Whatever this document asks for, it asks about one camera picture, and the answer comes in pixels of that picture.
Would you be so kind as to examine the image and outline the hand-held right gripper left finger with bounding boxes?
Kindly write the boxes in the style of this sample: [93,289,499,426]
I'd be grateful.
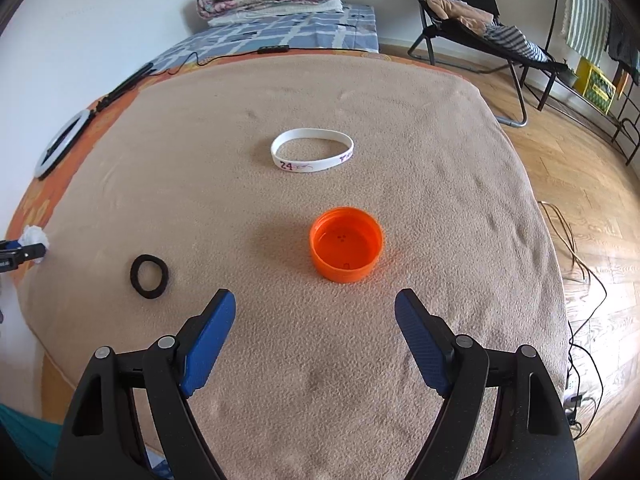
[52,288,237,480]

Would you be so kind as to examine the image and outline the white rubber wristband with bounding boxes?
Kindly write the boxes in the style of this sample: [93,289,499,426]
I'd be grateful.
[270,128,355,173]

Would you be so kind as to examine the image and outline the beige cloth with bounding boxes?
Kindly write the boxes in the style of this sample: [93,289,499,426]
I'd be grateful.
[425,0,493,36]

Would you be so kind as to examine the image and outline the yellow plastic crate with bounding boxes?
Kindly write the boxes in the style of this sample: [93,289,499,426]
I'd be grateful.
[575,57,618,115]

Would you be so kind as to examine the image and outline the dark grey jacket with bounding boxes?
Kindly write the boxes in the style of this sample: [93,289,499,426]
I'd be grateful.
[605,5,640,86]

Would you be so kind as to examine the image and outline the beige fleece blanket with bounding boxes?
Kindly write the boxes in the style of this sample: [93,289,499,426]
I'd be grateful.
[17,54,573,480]

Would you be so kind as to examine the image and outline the orange bottle cap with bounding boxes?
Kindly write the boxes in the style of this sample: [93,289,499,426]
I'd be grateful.
[308,206,386,284]

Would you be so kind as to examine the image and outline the striped grey cloth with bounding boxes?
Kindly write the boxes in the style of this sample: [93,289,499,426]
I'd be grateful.
[482,24,548,63]

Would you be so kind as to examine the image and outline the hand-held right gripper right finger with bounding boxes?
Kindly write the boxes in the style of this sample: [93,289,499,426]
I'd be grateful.
[394,288,581,480]

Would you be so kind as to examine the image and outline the white tissue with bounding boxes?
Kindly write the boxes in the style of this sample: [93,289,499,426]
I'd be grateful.
[19,225,53,261]

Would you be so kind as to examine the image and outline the black ring light stand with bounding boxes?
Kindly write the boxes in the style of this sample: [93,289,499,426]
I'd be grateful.
[95,61,155,113]

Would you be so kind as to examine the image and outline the blue checked bed sheet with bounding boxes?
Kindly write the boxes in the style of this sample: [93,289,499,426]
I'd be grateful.
[150,4,379,73]

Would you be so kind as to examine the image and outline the black hair tie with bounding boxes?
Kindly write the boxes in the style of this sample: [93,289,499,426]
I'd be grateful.
[130,254,170,301]

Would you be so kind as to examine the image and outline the black clothes rack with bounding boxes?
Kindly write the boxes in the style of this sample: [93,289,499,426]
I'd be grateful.
[537,0,640,167]

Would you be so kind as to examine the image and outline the black ring light cable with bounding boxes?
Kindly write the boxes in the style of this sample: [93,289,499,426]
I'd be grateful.
[167,45,351,78]

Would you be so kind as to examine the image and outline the white ring light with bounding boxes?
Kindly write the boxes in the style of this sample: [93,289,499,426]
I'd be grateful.
[34,108,96,181]

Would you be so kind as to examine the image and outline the green striped towel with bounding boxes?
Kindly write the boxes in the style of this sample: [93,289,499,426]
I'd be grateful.
[565,0,612,66]

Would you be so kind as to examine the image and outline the folded white sheet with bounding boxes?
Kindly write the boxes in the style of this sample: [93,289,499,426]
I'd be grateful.
[207,0,346,28]

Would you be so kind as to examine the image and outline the black floor cable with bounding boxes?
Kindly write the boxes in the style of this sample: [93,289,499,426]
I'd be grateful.
[537,200,608,441]

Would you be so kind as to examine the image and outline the teal cloth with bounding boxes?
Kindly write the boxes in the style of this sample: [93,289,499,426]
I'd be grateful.
[0,402,63,480]

